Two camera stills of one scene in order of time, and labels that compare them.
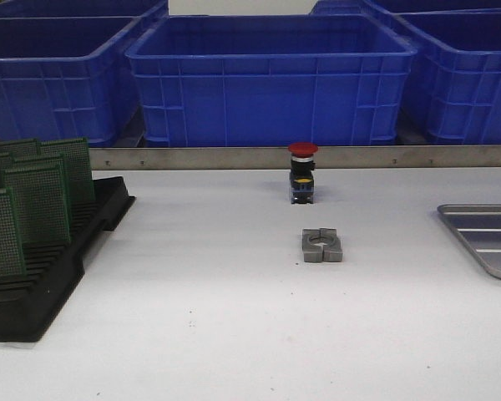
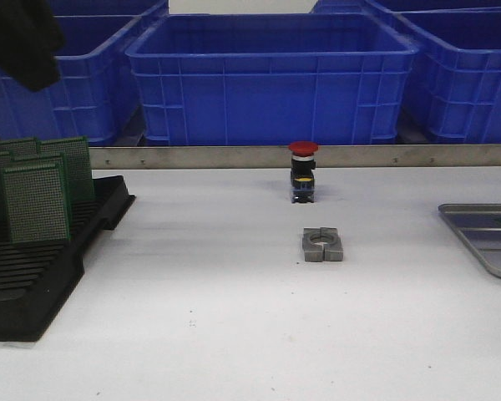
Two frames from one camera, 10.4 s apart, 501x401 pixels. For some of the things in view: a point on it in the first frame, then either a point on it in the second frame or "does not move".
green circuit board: x=41 y=200 does not move
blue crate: x=72 y=8 → x=118 y=12
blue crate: x=371 y=7 does not move
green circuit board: x=20 y=149 does not move
